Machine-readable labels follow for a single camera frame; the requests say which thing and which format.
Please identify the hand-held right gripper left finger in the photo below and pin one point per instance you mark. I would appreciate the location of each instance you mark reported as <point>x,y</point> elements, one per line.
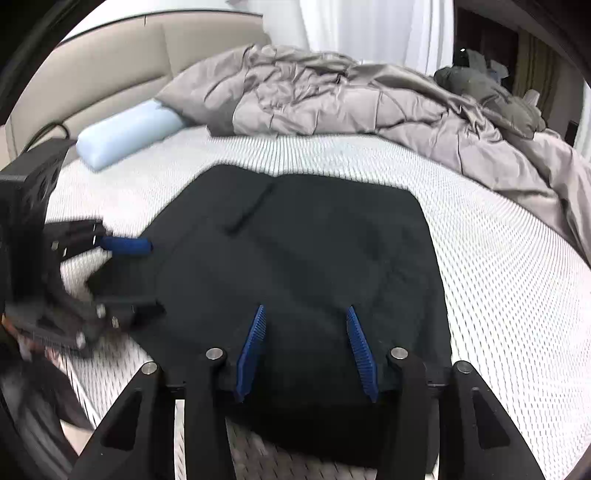
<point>251,350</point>

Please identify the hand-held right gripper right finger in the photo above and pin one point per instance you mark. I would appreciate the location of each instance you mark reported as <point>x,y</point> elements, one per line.
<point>362,355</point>

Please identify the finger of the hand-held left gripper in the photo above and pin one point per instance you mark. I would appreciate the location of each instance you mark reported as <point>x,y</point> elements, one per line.
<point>127,246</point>
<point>87,323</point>

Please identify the black pants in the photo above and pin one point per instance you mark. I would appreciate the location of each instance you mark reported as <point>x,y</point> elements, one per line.
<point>300,240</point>

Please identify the light blue pillow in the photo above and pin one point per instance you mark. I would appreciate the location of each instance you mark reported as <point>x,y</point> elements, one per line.
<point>129,134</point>

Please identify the bed with patterned white sheet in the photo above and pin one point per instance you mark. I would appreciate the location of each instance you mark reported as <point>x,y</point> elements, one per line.
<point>485,277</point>

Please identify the beige padded headboard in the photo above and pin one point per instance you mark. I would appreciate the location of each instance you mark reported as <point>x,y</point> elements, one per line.
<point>115,64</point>

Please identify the grey duvet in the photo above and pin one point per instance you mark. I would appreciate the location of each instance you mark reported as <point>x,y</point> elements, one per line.
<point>346,97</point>

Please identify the dark grey clothing heap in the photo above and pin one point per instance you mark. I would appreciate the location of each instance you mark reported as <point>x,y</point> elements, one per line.
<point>489,92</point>

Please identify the hanging grey clothes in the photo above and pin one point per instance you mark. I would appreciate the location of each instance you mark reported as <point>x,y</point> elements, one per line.
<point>480,62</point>

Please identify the white curtain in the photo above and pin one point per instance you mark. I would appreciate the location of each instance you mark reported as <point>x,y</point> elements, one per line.
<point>369,32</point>

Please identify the olive striped curtain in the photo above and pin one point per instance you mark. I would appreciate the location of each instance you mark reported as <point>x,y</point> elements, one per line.
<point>538,64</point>

